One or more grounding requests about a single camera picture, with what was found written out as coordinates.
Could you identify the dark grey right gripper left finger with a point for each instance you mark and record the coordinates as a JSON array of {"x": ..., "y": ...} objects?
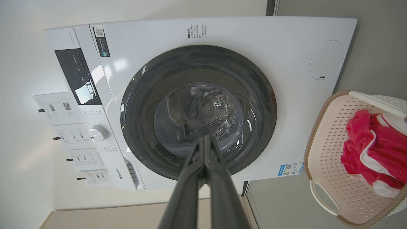
[{"x": 187, "y": 190}]

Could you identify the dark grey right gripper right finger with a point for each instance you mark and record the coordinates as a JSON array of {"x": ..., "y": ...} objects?
[{"x": 224, "y": 197}]

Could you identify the cream perforated laundry basket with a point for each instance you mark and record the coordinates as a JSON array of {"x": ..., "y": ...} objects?
[{"x": 330, "y": 152}]

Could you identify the blue energy label sticker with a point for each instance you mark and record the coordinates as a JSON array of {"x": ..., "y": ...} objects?
[{"x": 291, "y": 169}]

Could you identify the dark round washer door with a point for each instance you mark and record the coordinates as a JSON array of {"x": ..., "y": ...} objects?
[{"x": 143, "y": 111}]

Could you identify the white round control knob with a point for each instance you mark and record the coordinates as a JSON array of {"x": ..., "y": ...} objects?
[{"x": 98, "y": 133}]

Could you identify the white instruction sheet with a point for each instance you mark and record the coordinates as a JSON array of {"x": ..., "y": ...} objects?
[
  {"x": 86, "y": 160},
  {"x": 58, "y": 106},
  {"x": 73, "y": 136}
]

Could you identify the black washer display panel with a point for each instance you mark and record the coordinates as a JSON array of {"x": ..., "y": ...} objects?
[{"x": 78, "y": 76}]

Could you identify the printed warning text label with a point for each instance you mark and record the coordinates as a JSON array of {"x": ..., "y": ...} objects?
[{"x": 197, "y": 31}]

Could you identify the white front-load washing machine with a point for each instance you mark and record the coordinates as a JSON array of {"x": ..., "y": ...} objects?
[{"x": 254, "y": 35}]

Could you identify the round white filter cover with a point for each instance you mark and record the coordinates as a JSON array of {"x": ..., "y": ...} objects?
[{"x": 327, "y": 60}]

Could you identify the black QR code sticker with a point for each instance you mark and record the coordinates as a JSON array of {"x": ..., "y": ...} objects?
[{"x": 101, "y": 41}]

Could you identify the red and white garment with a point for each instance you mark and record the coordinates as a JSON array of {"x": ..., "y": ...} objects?
[{"x": 391, "y": 149}]

